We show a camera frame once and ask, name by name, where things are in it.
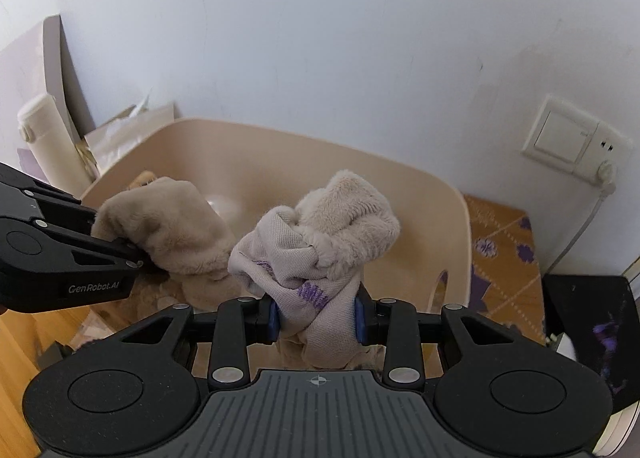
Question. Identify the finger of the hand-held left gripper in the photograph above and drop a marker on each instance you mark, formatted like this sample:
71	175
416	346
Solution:
60	213
110	253

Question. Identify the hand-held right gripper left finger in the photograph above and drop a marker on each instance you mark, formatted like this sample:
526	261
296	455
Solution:
272	322

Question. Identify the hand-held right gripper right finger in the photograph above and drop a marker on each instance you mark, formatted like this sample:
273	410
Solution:
358	322

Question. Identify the beige plastic bin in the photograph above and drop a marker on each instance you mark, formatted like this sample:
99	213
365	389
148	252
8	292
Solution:
300	158

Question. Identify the gold white tissue box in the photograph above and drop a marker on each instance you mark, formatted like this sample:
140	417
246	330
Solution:
85	155

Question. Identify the white thermos bottle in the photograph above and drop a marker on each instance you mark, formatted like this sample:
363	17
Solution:
47	138

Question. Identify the white brown plush dog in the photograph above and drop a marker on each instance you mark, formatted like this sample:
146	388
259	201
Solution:
145	179

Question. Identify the wooden desk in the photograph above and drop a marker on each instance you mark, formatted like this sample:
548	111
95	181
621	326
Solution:
20	363

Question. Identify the soft tissue pack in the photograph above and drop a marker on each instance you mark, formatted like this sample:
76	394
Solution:
130	133

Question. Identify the beige leaning board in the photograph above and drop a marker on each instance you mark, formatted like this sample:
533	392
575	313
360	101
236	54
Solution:
60	68

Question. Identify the floral patterned cloth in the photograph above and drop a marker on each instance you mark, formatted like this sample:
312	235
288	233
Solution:
505	258

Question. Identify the small white object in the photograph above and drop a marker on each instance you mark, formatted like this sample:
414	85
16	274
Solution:
565	344

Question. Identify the black box with purple print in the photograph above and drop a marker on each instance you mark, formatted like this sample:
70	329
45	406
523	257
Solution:
590	308

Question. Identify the white plug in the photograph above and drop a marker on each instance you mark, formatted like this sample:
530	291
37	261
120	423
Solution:
605	174

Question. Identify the white wall switch socket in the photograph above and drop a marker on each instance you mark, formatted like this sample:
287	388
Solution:
560	133

